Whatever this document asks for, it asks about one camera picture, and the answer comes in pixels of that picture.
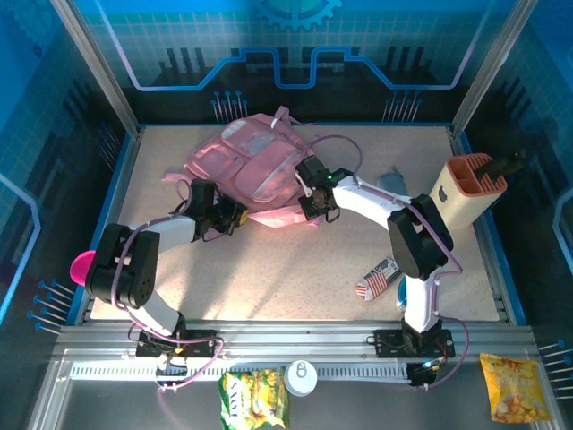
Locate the pink student backpack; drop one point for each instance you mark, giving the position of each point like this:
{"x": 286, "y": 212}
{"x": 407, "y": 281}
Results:
{"x": 250, "y": 165}

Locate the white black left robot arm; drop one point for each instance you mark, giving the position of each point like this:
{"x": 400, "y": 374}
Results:
{"x": 174, "y": 228}

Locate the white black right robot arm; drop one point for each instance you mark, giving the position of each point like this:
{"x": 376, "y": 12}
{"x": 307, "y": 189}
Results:
{"x": 367, "y": 201}

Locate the green snack bag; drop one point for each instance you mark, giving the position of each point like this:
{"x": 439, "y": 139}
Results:
{"x": 253, "y": 398}

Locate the yellow snack bag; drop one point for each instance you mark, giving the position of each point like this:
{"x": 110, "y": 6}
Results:
{"x": 515, "y": 389}

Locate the blue green oval case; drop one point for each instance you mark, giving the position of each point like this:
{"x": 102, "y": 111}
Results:
{"x": 401, "y": 295}

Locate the beige orange pen holder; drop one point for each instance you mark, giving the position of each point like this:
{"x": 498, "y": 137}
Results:
{"x": 461, "y": 201}

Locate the pink plastic goblet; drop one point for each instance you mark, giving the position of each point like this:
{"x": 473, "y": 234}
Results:
{"x": 80, "y": 269}

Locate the aluminium front rail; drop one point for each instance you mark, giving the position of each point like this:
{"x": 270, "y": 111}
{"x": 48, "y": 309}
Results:
{"x": 291, "y": 336}

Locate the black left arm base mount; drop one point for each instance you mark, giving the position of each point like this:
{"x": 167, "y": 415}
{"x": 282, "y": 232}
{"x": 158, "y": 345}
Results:
{"x": 199, "y": 349}

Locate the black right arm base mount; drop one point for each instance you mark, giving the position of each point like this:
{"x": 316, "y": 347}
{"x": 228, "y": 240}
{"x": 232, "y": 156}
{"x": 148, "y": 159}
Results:
{"x": 389, "y": 342}

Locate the aluminium frame post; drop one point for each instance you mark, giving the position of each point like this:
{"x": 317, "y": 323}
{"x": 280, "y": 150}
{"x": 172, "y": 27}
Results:
{"x": 491, "y": 67}
{"x": 98, "y": 67}

